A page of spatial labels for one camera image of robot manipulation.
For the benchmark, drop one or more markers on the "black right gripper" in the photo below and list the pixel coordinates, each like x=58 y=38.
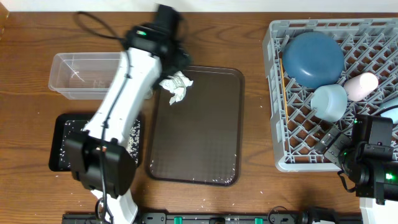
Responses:
x=333 y=153

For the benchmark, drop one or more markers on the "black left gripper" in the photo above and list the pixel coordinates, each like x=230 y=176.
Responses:
x=186 y=60

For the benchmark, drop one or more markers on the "white tissue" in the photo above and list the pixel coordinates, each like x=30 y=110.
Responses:
x=177 y=85

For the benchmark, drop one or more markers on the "small light blue saucer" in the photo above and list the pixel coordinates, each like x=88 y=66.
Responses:
x=329 y=102

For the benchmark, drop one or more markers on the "pink plastic cup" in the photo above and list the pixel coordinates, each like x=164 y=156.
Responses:
x=359 y=87

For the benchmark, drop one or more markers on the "light blue plastic cup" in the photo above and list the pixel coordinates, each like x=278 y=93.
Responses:
x=389 y=110

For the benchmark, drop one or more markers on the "large dark blue plate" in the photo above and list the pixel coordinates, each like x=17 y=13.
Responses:
x=313 y=59

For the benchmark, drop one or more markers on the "wooden chopstick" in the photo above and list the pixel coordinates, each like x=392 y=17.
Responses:
x=284 y=91

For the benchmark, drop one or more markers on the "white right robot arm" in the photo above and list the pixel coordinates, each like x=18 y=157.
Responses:
x=366 y=169

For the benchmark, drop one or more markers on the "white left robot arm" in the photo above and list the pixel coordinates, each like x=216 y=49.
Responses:
x=98 y=153

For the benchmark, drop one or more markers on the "grey dishwasher rack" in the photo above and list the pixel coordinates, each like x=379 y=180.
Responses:
x=368 y=45

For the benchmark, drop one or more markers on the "dark brown serving tray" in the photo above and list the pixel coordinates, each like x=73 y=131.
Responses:
x=198 y=140

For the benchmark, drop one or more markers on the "clear plastic bin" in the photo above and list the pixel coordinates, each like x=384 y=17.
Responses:
x=88 y=76

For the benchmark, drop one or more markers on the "black tray bin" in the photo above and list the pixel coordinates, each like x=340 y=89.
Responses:
x=54 y=164

